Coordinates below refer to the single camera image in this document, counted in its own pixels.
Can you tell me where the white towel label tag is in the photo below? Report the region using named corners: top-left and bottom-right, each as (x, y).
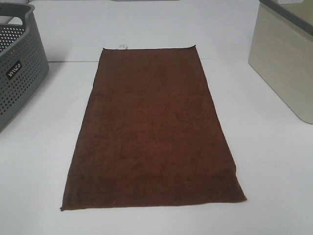
top-left (118, 44), bottom-right (128, 50)

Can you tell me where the brown towel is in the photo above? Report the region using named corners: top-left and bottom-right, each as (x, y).
top-left (61, 46), bottom-right (246, 211)

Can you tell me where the grey perforated plastic basket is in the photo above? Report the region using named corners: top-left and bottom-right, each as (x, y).
top-left (0, 2), bottom-right (49, 129)

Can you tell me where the beige plastic bin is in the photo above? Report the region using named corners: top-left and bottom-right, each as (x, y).
top-left (248, 0), bottom-right (313, 124)

